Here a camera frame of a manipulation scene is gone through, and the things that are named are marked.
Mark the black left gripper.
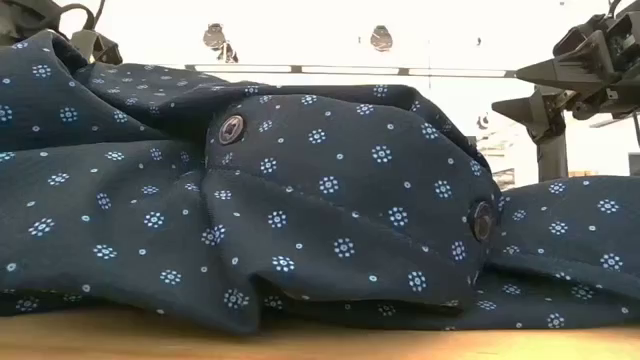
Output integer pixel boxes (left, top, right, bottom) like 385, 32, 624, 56
0, 0, 124, 66

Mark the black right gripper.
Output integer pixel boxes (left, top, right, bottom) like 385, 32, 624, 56
492, 0, 640, 146

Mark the navy dotted button shirt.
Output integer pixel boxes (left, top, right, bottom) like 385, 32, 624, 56
0, 29, 640, 337

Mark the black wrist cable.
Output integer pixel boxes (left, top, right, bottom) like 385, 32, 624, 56
47, 0, 107, 32

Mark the overhead frame rail with lights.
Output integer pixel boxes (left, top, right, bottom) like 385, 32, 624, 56
183, 63, 519, 79

